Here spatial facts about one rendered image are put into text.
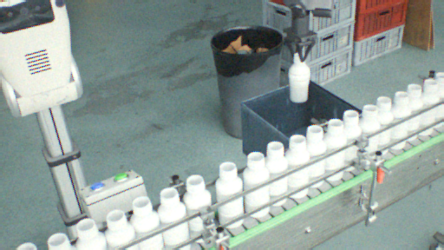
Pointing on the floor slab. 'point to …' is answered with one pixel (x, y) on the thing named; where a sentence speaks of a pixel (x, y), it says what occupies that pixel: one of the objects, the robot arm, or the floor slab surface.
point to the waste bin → (244, 69)
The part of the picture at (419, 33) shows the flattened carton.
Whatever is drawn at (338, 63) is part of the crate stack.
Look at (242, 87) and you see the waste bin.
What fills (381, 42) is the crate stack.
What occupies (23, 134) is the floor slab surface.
